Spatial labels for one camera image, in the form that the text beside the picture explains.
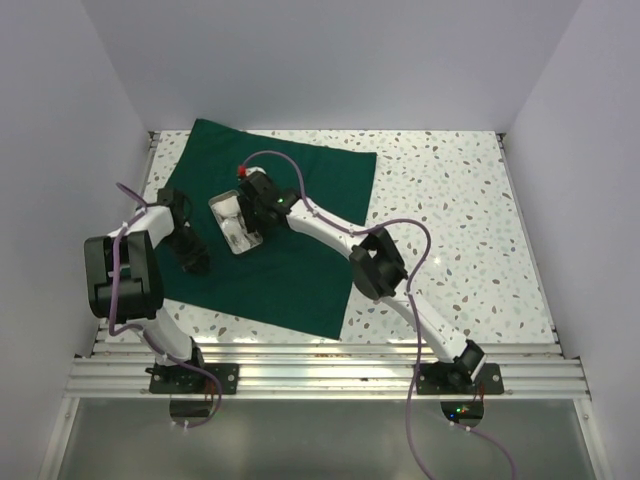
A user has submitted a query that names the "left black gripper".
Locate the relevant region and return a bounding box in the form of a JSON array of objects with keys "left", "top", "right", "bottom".
[{"left": 163, "top": 225, "right": 210, "bottom": 274}]

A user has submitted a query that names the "metal instrument tray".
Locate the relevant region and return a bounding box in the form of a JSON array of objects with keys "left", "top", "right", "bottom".
[{"left": 208, "top": 190, "right": 263, "bottom": 256}]

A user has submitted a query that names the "green surgical cloth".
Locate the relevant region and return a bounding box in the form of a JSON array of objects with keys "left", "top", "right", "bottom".
[{"left": 145, "top": 119, "right": 377, "bottom": 340}]

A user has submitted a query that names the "clear plastic blister pack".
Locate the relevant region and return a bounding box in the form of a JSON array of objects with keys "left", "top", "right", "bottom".
[{"left": 221, "top": 217, "right": 255, "bottom": 255}]

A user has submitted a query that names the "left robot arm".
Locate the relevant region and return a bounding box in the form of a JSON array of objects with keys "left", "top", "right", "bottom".
[{"left": 84, "top": 184, "right": 210, "bottom": 393}]

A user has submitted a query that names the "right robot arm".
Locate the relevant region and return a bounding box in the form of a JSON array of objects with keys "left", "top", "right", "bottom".
[{"left": 239, "top": 167, "right": 486, "bottom": 393}]

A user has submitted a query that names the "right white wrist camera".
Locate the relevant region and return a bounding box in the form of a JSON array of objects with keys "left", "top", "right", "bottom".
[{"left": 237, "top": 165, "right": 266, "bottom": 181}]

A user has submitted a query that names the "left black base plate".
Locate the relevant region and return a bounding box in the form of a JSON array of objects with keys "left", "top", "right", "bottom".
[{"left": 145, "top": 363, "right": 240, "bottom": 395}]

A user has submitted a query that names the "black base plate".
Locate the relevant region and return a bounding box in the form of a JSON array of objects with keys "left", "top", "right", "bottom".
[
  {"left": 416, "top": 362, "right": 505, "bottom": 396},
  {"left": 145, "top": 363, "right": 240, "bottom": 395}
]

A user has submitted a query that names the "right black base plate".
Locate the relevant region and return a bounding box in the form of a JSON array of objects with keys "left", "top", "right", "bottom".
[{"left": 416, "top": 362, "right": 505, "bottom": 396}]

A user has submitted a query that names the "aluminium mounting rail frame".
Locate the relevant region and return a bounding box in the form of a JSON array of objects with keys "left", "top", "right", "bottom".
[{"left": 40, "top": 130, "right": 611, "bottom": 479}]

